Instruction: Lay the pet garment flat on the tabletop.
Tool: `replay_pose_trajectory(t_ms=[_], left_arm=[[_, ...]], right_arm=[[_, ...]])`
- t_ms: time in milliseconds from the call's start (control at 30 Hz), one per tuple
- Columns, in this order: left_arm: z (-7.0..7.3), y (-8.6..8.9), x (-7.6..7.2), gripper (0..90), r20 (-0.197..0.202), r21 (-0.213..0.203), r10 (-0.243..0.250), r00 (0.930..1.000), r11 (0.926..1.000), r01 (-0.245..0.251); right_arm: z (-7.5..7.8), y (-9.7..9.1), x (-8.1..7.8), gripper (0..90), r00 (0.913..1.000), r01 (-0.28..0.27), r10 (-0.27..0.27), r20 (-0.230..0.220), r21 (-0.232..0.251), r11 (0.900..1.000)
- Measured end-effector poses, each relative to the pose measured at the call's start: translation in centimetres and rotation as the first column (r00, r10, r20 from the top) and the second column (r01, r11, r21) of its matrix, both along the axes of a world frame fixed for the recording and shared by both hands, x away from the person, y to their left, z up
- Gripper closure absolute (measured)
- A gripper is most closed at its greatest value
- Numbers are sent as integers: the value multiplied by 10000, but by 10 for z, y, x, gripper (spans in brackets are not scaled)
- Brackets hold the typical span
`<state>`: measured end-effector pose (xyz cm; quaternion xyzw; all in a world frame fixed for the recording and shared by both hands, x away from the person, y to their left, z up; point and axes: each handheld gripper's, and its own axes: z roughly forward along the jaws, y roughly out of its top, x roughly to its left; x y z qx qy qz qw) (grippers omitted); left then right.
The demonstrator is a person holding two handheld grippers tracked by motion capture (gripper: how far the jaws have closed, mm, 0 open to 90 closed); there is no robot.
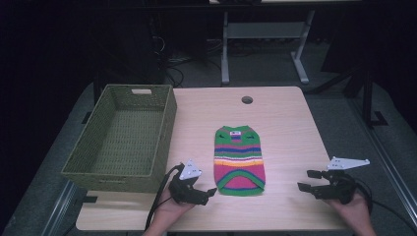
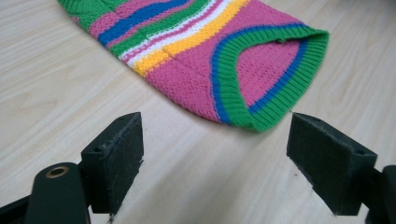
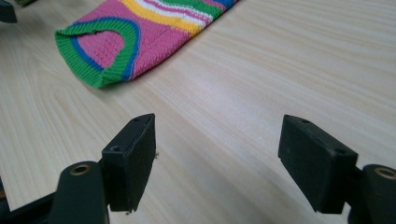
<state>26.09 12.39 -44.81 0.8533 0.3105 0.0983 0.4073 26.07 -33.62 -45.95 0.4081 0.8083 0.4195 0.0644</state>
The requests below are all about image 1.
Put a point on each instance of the green woven basket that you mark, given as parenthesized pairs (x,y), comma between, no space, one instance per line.
(128,141)

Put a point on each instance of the person's left hand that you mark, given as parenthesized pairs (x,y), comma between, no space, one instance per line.
(167,213)

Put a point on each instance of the striped knitted pet sweater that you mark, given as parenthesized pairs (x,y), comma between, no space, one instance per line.
(239,160)

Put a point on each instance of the grey metal desk frame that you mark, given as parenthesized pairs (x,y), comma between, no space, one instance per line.
(265,31)

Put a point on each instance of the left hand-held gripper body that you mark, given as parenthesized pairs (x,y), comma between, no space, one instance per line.
(188,187)

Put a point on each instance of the black metal stand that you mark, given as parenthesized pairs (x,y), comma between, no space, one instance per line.
(369,98)

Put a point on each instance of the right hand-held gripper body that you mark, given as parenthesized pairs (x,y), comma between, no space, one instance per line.
(341,188)

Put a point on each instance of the black table bracket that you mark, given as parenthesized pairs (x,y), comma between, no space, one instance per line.
(90,199)
(87,117)

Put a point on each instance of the aluminium floor rail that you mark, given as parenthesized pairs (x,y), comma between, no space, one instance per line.
(60,209)
(383,157)

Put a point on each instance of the person's right hand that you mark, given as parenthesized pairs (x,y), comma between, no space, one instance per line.
(355,213)

